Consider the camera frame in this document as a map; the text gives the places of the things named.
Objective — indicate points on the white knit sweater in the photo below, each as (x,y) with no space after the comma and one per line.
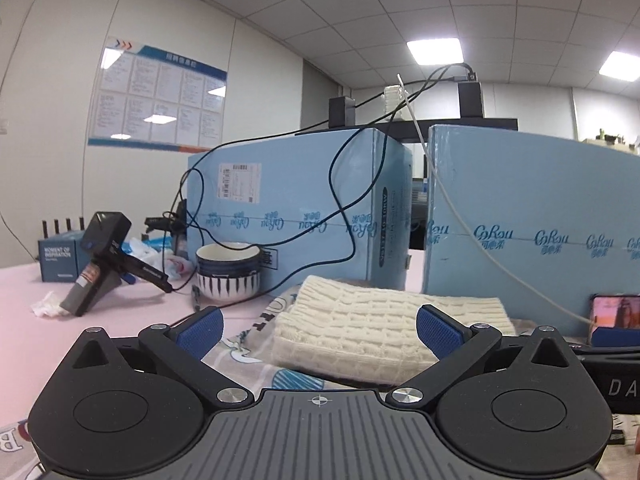
(350,320)

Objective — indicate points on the white plastic holder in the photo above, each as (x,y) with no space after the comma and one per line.
(394,102)

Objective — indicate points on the black power adapter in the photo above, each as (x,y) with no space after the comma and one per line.
(342,111)
(471,100)

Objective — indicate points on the black pen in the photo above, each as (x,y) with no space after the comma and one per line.
(196,297)

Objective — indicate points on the grey printed cloth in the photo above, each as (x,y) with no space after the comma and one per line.
(250,360)

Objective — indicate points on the black shelf board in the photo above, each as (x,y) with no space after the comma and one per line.
(475,127)

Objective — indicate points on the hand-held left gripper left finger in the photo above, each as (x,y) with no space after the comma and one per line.
(202,332)

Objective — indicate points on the white blue plastic bag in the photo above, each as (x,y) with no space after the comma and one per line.
(160,260)

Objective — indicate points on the black router with antennas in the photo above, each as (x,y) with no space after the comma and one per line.
(67,225)

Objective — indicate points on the crumpled white tissue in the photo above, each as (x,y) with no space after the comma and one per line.
(49,306)

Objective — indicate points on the blue striped white bowl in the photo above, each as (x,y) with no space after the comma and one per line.
(230,287)

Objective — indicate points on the black clamp stand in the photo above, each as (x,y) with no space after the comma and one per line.
(177,230)

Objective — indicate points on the ceiling light panel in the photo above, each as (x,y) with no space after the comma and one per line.
(434,51)
(622,66)

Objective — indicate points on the small dark blue box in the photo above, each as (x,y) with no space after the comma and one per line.
(57,260)

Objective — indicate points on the wall poster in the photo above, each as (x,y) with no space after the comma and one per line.
(160,95)

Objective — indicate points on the dark blue rimmed bowl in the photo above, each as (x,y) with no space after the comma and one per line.
(227,257)

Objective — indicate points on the smartphone with lit screen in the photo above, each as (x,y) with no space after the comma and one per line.
(615,315)

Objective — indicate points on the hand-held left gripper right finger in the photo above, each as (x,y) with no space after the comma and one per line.
(440,332)

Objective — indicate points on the light blue cardboard box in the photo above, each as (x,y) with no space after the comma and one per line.
(300,185)
(525,185)

